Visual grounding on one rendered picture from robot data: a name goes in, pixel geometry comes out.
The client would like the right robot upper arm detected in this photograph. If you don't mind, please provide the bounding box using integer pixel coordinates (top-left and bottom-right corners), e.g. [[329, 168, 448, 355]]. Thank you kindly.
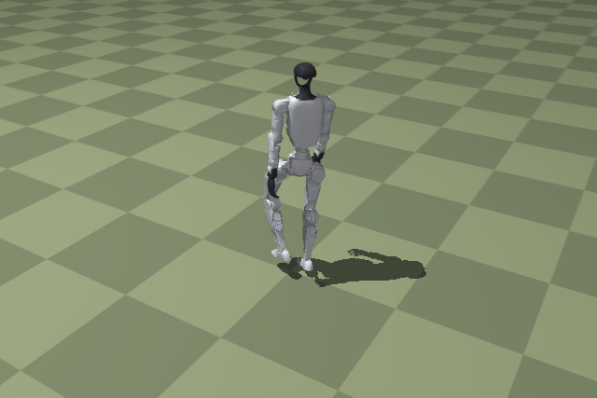
[[321, 95, 336, 134]]

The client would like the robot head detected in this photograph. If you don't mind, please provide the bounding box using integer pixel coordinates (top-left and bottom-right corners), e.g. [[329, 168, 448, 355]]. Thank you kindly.
[[294, 62, 316, 101]]

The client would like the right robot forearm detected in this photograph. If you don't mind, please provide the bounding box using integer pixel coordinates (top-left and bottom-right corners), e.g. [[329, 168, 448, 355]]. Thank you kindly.
[[314, 131, 330, 157]]

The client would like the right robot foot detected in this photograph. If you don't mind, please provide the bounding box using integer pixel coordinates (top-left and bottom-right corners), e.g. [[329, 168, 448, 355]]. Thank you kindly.
[[297, 257, 313, 271]]

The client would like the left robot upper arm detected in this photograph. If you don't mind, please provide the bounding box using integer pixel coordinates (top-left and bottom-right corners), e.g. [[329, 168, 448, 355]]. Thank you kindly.
[[270, 99, 289, 144]]

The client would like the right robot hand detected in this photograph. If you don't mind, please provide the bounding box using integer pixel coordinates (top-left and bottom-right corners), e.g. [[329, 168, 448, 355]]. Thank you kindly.
[[312, 152, 324, 163]]

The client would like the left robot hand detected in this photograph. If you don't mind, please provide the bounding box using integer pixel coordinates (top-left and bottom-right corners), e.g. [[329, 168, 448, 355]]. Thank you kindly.
[[267, 168, 280, 198]]

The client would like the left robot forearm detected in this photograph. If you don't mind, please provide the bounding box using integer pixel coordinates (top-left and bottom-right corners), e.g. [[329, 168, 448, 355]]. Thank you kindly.
[[267, 133, 280, 174]]

